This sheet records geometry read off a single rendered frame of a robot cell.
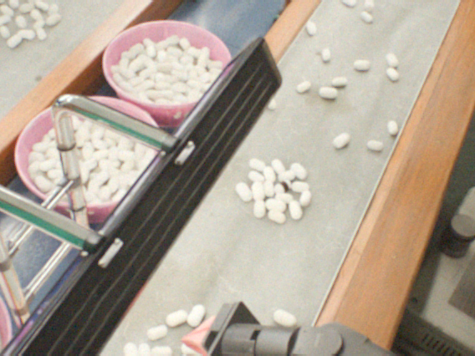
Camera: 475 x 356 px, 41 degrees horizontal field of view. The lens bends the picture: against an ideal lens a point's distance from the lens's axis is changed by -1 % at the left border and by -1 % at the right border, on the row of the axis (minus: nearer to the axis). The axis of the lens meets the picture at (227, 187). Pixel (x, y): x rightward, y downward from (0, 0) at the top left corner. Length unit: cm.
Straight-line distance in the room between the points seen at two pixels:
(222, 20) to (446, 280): 81
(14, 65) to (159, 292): 62
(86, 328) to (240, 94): 35
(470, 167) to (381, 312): 142
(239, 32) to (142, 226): 98
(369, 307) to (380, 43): 71
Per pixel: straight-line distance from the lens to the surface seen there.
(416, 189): 120
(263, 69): 84
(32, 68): 139
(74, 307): 61
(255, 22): 161
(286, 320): 99
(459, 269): 150
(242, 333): 80
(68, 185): 87
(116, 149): 120
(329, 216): 114
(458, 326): 142
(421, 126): 131
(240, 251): 107
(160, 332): 97
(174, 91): 132
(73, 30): 147
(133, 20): 145
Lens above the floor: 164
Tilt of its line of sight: 51 degrees down
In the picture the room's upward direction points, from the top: 7 degrees clockwise
